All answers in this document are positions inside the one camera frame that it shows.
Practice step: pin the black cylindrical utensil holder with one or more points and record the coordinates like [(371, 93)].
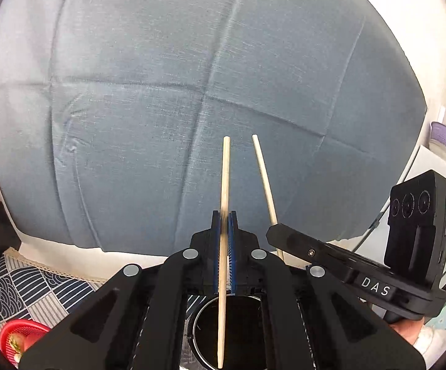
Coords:
[(244, 335)]

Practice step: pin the person's right hand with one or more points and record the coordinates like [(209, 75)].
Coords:
[(409, 329)]

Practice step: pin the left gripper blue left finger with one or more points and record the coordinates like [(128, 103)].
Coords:
[(216, 237)]

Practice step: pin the wooden chopstick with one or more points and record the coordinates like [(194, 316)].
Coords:
[(265, 180), (223, 251)]

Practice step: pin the grey blue backdrop cloth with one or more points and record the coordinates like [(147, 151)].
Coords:
[(113, 112)]

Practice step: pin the blue patterned tablecloth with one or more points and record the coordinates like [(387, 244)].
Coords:
[(32, 291)]

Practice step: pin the black tracking camera box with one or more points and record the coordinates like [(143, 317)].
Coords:
[(416, 246)]

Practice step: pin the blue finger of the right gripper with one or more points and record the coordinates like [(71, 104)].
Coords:
[(309, 249)]

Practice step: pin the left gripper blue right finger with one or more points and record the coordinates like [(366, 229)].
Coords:
[(232, 234)]

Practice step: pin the red plastic fruit basket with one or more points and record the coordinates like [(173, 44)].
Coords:
[(19, 335)]

